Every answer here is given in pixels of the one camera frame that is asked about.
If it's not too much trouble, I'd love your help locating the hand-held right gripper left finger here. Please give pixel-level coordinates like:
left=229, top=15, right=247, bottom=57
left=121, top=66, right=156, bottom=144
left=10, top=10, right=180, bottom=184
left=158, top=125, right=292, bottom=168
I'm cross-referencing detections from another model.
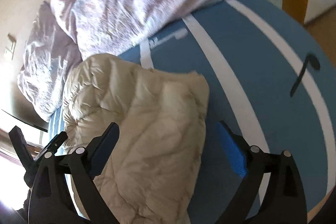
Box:
left=28, top=122, right=120, bottom=224

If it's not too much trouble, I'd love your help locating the blue white striped bed sheet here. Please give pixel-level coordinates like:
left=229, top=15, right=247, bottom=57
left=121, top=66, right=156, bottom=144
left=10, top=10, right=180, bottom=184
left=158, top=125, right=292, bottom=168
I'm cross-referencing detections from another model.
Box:
left=47, top=0, right=330, bottom=224

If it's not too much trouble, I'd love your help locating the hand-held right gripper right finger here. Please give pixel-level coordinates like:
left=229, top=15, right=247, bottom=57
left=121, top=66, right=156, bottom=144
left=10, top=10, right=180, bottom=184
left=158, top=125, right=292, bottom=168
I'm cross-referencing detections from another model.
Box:
left=216, top=120, right=307, bottom=224

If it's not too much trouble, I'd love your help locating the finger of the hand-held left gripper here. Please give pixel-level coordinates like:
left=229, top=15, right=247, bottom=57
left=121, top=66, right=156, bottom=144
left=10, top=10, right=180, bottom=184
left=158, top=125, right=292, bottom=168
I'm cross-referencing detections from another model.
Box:
left=9, top=126, right=35, bottom=169
left=35, top=131, right=69, bottom=161

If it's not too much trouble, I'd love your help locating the pale pink crumpled duvet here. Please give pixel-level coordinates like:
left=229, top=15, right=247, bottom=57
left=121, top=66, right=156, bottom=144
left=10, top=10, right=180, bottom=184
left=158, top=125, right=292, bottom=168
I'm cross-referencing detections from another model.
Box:
left=17, top=0, right=259, bottom=121

